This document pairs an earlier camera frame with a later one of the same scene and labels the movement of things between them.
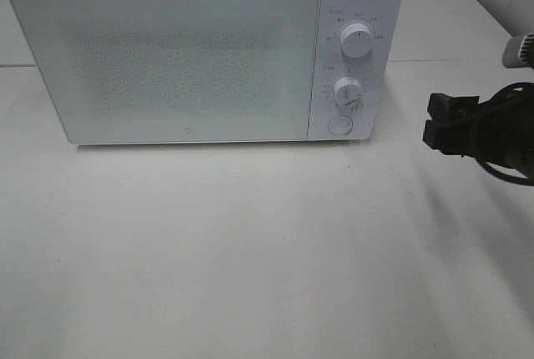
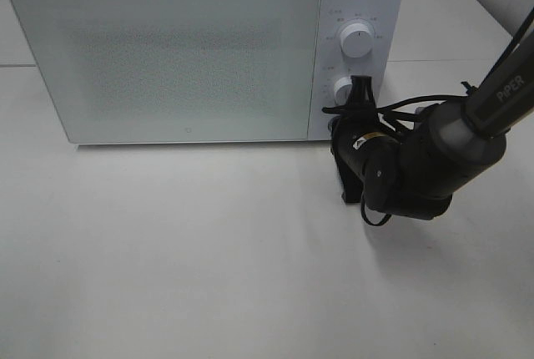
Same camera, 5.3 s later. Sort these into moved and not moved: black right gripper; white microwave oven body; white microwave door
Moved: black right gripper
Not moved: white microwave oven body; white microwave door
